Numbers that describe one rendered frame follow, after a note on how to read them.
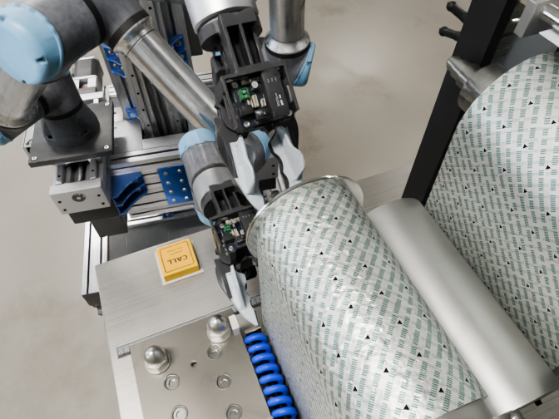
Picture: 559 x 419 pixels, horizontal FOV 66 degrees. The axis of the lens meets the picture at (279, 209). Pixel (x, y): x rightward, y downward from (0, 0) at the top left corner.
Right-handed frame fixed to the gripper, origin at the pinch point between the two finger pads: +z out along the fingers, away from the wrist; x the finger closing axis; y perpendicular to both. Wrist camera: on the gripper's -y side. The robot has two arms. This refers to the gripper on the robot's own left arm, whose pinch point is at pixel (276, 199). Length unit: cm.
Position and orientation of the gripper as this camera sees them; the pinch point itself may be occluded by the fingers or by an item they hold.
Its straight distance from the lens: 51.4
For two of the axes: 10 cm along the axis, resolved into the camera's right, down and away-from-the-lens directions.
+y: 2.4, 0.1, -9.7
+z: 2.9, 9.5, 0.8
